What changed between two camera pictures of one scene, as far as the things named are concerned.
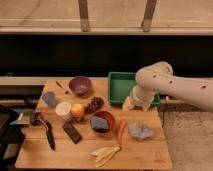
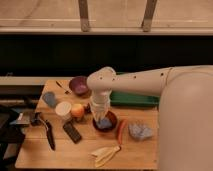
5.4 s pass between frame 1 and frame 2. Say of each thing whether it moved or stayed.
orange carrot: stayed
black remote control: stayed
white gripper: moved
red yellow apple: stayed
